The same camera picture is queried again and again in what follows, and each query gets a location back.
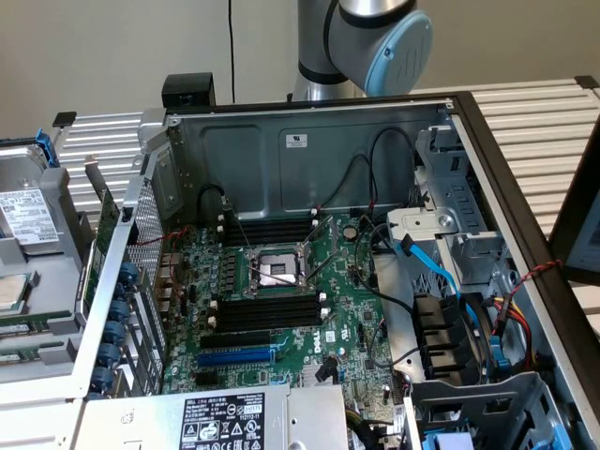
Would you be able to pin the grey power supply unit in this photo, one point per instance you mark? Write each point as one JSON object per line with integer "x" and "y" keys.
{"x": 225, "y": 417}

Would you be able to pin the green Dell motherboard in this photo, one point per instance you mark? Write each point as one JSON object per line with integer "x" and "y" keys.
{"x": 349, "y": 300}

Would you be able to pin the blue expansion slot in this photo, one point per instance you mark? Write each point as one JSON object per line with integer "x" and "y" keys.
{"x": 234, "y": 357}

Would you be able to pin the silver hard disk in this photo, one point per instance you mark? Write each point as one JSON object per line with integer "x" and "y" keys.
{"x": 23, "y": 211}

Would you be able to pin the blue slot retainer knob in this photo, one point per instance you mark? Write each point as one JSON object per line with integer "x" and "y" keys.
{"x": 114, "y": 333}
{"x": 109, "y": 354}
{"x": 121, "y": 311}
{"x": 129, "y": 273}
{"x": 101, "y": 378}

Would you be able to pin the grey drive cage left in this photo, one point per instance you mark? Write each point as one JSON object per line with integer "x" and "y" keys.
{"x": 56, "y": 300}

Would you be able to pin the black table end cap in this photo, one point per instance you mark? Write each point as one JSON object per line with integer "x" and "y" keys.
{"x": 587, "y": 81}
{"x": 64, "y": 119}

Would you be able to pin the thin metal locking lever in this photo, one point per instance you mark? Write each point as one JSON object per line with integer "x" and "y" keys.
{"x": 276, "y": 279}
{"x": 323, "y": 267}

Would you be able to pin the short black expansion slot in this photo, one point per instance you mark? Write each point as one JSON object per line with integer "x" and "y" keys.
{"x": 206, "y": 379}

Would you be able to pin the open grey PC case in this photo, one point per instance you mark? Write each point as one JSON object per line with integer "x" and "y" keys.
{"x": 244, "y": 159}

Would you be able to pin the black plastic fan shroud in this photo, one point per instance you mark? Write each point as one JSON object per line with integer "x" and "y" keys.
{"x": 436, "y": 328}

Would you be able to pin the grey perforated drive cage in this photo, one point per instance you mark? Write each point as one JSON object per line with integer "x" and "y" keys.
{"x": 469, "y": 398}

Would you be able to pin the black box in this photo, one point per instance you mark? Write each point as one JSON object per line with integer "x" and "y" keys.
{"x": 187, "y": 89}

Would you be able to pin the blue disk caddy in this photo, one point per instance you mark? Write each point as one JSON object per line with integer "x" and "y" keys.
{"x": 47, "y": 150}

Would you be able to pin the dark framed monitor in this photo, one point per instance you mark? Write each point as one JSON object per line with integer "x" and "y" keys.
{"x": 586, "y": 234}

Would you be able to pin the grey metal disk bay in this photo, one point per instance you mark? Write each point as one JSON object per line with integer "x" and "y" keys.
{"x": 422, "y": 220}

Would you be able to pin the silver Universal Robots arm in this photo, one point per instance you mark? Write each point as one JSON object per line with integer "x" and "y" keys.
{"x": 356, "y": 37}

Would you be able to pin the small silver heatsink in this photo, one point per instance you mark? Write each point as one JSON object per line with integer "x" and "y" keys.
{"x": 311, "y": 374}

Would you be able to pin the silver CPU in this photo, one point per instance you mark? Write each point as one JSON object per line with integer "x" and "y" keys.
{"x": 11, "y": 293}

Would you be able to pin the round coin battery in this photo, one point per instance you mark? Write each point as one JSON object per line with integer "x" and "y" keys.
{"x": 349, "y": 232}

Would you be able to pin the CPU socket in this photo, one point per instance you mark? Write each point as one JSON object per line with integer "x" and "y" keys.
{"x": 275, "y": 268}

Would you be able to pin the white sticker label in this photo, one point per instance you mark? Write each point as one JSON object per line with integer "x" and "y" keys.
{"x": 295, "y": 141}

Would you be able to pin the green graphics card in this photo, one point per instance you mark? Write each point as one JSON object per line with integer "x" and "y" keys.
{"x": 107, "y": 215}

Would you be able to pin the long black expansion slot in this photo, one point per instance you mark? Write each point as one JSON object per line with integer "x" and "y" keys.
{"x": 234, "y": 340}

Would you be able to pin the metal socket cover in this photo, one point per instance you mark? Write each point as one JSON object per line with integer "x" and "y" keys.
{"x": 324, "y": 232}

